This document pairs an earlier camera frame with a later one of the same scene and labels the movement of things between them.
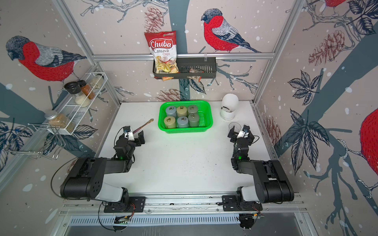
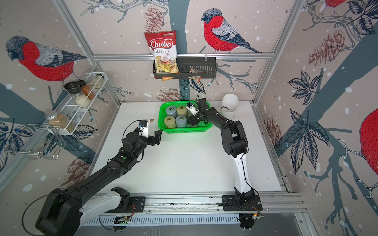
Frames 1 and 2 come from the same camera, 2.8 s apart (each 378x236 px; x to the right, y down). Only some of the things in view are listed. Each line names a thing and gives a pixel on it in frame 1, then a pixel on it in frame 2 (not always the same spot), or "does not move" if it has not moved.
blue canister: (182, 122) does not move
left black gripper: (138, 143) → (157, 138)
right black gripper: (234, 135) → (190, 120)
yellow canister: (170, 122) does not move
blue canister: (171, 111) does not move
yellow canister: (181, 111) does not move
